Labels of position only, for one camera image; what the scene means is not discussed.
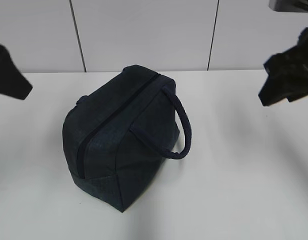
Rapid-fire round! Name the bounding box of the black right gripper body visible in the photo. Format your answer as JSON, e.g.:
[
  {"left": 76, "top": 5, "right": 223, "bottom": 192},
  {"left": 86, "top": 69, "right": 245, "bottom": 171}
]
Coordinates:
[{"left": 268, "top": 0, "right": 308, "bottom": 12}]

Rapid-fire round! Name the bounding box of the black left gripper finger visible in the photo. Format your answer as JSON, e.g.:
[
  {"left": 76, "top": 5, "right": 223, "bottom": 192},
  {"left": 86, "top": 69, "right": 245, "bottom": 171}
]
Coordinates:
[{"left": 0, "top": 44, "right": 33, "bottom": 100}]

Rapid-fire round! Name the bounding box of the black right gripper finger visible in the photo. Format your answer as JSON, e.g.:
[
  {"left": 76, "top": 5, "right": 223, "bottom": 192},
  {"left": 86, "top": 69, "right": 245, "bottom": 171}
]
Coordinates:
[{"left": 258, "top": 27, "right": 308, "bottom": 107}]

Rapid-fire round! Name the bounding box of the navy blue lunch bag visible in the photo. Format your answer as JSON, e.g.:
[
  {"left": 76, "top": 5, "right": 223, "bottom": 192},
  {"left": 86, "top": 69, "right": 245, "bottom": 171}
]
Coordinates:
[{"left": 62, "top": 65, "right": 192, "bottom": 212}]

